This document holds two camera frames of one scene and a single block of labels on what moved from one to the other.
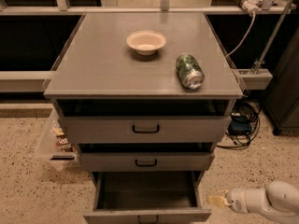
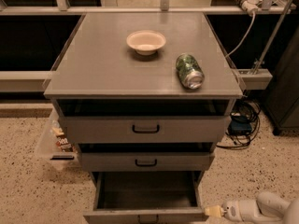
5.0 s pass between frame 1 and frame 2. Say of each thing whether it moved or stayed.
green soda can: stayed
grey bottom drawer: stayed
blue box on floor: stayed
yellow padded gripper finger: moved
